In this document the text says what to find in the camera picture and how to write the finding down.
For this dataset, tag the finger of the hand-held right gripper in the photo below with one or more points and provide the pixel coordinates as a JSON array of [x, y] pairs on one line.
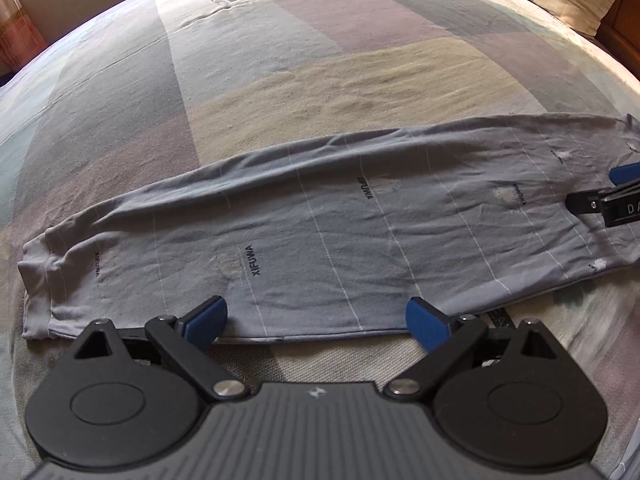
[[625, 174], [585, 204]]

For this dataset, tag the grey pants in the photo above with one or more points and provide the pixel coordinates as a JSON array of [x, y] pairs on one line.
[[325, 220]]

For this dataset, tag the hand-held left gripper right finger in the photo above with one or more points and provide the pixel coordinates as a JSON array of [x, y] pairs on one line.
[[425, 325]]

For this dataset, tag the wooden headboard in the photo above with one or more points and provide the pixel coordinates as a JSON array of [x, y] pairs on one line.
[[622, 30]]

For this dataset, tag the pink checked curtain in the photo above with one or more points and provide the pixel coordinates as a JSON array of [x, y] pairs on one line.
[[17, 25]]

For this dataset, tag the bed with patchwork sheet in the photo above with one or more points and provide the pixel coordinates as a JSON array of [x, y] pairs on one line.
[[300, 75]]

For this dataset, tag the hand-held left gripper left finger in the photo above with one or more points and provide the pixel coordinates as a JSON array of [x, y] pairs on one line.
[[206, 321]]

